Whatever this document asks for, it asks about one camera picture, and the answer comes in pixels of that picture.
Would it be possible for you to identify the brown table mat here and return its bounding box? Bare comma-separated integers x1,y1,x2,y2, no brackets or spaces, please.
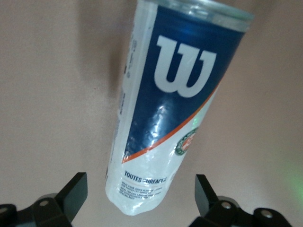
0,0,303,227

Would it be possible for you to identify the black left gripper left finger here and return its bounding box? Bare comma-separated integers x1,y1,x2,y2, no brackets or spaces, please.
0,172,89,227

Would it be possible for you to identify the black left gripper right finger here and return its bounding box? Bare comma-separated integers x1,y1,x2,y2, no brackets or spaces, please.
190,174,292,227

